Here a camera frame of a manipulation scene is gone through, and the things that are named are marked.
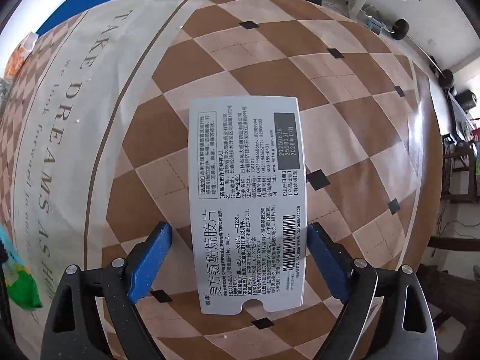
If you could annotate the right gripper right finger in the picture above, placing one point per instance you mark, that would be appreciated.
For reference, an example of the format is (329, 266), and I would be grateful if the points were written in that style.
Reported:
(405, 328)

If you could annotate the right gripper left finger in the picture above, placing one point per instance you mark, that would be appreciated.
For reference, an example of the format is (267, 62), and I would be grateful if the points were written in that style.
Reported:
(146, 266)

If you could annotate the white medicine box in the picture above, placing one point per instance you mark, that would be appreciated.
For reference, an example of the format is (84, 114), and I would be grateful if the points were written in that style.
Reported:
(248, 202)

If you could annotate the green teal snack bag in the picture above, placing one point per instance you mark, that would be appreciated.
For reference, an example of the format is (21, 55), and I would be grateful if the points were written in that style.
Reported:
(21, 286)

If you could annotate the dark wooden chair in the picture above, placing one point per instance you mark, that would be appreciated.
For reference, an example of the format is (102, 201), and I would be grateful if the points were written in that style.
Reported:
(456, 296)

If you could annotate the brown checkered tablecloth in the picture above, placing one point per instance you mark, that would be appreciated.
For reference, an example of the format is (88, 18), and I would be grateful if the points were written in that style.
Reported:
(94, 154)

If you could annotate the orange snack bag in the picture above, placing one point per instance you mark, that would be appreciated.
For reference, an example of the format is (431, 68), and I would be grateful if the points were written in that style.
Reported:
(19, 56)

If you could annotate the black barbell weight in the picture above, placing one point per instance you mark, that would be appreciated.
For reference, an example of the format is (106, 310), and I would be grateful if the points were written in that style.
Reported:
(400, 29)

